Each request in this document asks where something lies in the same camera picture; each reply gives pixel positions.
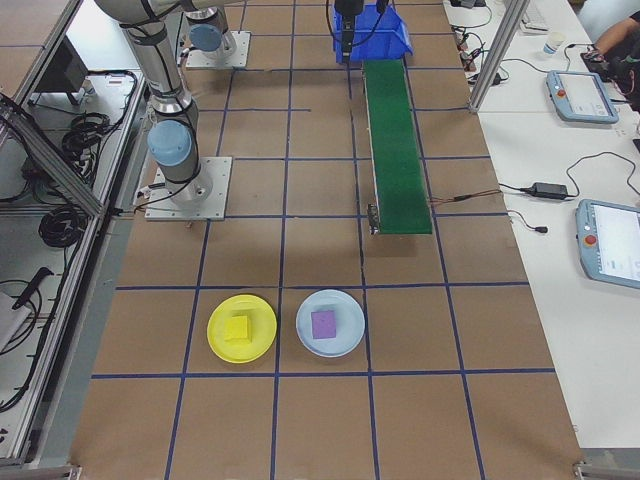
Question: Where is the white side table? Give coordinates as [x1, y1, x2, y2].
[442, 0, 640, 451]

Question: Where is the black box device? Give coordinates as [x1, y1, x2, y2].
[47, 35, 90, 95]

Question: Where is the purple foam block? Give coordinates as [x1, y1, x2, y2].
[310, 309, 339, 340]

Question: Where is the yellow plate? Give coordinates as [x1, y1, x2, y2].
[206, 293, 279, 364]

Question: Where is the green conveyor belt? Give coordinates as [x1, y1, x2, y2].
[362, 58, 434, 237]

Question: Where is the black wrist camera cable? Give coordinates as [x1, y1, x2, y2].
[326, 0, 387, 51]

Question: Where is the black cable coil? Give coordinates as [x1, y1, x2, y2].
[62, 112, 125, 157]
[38, 206, 87, 250]

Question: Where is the blue plastic storage bin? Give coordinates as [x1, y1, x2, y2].
[332, 3, 415, 65]

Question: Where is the black cable with plug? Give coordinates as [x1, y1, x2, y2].
[506, 208, 550, 236]

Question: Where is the red conveyor wire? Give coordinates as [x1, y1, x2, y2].
[428, 191, 502, 205]

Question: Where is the white keyboard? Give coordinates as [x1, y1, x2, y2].
[520, 0, 550, 34]

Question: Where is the black cable with handle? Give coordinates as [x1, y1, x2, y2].
[0, 267, 55, 351]

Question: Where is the aluminium profile post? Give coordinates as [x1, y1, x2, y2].
[468, 0, 531, 114]

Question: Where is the black power adapter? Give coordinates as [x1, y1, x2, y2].
[499, 151, 640, 201]

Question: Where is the V-shaped metal bar frame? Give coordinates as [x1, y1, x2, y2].
[0, 0, 151, 474]

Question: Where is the grey power strip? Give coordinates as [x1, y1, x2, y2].
[457, 29, 482, 77]

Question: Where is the light blue plate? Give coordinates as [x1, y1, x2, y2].
[295, 288, 366, 359]

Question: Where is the grey blue teach pendant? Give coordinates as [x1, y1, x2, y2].
[574, 198, 640, 290]
[545, 69, 620, 124]

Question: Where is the person forearm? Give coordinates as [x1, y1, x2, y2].
[594, 9, 640, 55]

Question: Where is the yellow foam block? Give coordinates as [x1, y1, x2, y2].
[223, 314, 254, 345]

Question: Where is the white square base plate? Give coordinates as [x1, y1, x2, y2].
[144, 156, 234, 222]
[184, 30, 252, 70]

